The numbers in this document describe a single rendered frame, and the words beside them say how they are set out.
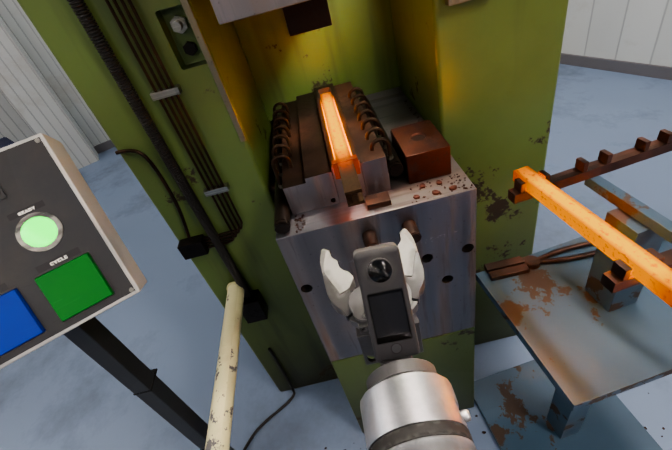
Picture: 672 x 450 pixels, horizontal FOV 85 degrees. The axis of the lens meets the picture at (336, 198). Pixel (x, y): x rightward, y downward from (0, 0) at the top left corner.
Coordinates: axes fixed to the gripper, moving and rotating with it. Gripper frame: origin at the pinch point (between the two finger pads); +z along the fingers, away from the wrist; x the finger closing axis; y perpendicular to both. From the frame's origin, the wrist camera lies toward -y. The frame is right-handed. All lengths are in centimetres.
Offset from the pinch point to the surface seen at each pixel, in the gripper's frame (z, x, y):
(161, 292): 103, -110, 99
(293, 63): 68, -6, -7
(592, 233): -2.3, 31.9, 7.8
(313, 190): 20.3, -6.6, 3.9
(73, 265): 5.9, -42.7, -3.6
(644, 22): 203, 220, 64
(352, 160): 18.6, 1.8, -1.4
